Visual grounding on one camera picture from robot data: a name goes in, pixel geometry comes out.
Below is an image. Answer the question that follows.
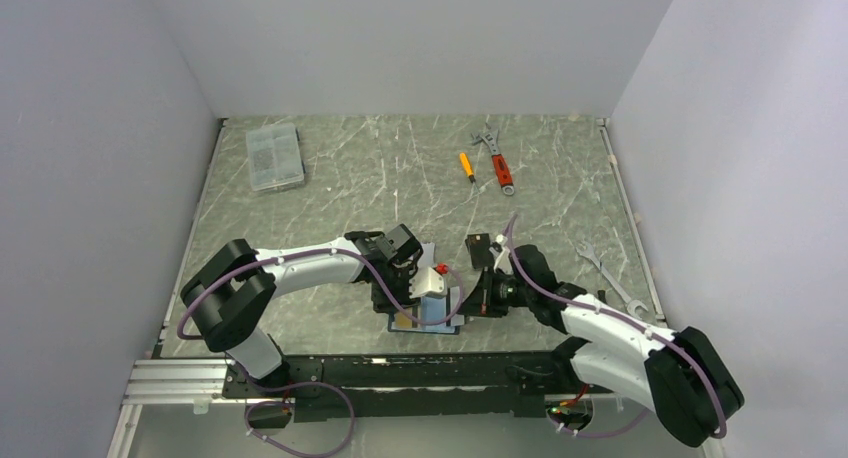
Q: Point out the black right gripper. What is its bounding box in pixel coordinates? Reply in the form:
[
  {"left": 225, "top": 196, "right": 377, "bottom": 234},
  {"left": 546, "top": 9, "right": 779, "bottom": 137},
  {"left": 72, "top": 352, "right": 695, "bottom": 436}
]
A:
[{"left": 457, "top": 267, "right": 535, "bottom": 319}]

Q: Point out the white credit card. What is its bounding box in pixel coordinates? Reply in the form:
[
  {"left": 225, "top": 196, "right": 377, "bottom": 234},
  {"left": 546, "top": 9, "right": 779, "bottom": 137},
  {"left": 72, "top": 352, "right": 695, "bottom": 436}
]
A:
[{"left": 448, "top": 286, "right": 465, "bottom": 326}]

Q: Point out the gold credit card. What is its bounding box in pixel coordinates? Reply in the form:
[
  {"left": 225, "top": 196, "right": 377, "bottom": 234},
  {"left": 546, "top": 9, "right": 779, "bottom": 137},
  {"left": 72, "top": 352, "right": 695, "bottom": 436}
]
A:
[{"left": 389, "top": 312, "right": 419, "bottom": 331}]

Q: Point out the blue leather card holder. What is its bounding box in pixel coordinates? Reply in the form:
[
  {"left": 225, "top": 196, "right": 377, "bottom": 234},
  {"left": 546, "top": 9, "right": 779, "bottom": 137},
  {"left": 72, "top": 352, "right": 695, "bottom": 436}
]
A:
[{"left": 387, "top": 294, "right": 466, "bottom": 335}]

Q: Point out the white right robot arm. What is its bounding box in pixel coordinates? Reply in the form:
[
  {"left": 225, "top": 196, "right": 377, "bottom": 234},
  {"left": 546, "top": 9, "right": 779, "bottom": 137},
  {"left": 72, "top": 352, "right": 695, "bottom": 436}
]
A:
[{"left": 461, "top": 239, "right": 745, "bottom": 447}]

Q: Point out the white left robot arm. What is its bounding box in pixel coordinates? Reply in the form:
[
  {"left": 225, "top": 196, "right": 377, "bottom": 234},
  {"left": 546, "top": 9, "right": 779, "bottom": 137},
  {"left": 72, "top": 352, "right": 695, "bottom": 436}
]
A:
[{"left": 177, "top": 224, "right": 423, "bottom": 398}]

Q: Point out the white card stack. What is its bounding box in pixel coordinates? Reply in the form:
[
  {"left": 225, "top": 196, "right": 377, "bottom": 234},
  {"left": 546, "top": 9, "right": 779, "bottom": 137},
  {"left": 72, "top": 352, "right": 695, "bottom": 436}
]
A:
[{"left": 418, "top": 242, "right": 436, "bottom": 268}]

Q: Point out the black card stack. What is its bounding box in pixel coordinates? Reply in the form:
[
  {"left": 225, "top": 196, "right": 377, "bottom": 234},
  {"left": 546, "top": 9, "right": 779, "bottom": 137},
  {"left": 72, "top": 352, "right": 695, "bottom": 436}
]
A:
[{"left": 465, "top": 233, "right": 494, "bottom": 271}]

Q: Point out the silver open-end wrench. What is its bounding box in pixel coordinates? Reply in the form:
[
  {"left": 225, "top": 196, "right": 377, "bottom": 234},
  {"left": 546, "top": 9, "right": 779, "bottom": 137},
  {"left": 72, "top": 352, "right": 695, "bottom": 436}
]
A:
[{"left": 575, "top": 242, "right": 652, "bottom": 319}]

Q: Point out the orange screwdriver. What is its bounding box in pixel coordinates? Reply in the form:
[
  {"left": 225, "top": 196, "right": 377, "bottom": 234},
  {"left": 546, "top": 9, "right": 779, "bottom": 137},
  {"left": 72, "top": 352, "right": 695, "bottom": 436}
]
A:
[{"left": 459, "top": 152, "right": 479, "bottom": 190}]

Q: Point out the red adjustable wrench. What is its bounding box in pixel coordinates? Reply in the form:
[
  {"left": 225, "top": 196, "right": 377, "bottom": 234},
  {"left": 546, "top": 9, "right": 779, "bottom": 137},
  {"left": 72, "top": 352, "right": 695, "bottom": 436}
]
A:
[{"left": 471, "top": 123, "right": 515, "bottom": 196}]

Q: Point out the clear plastic screw box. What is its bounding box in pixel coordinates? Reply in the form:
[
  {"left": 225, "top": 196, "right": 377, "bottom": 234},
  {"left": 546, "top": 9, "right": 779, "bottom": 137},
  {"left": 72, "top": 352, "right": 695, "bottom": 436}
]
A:
[{"left": 246, "top": 123, "right": 306, "bottom": 192}]

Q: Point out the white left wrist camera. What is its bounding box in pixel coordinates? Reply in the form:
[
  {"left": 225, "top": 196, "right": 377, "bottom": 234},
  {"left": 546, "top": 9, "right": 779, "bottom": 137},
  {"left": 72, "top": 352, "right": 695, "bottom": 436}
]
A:
[{"left": 409, "top": 266, "right": 449, "bottom": 299}]

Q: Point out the black base frame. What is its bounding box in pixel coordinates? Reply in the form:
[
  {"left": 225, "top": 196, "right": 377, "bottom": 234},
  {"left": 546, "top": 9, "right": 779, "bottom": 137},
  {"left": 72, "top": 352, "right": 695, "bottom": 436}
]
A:
[{"left": 222, "top": 351, "right": 594, "bottom": 423}]

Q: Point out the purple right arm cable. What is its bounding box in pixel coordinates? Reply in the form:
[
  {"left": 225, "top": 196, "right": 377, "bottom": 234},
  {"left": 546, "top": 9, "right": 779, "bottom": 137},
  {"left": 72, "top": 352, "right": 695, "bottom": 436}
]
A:
[{"left": 503, "top": 213, "right": 730, "bottom": 441}]

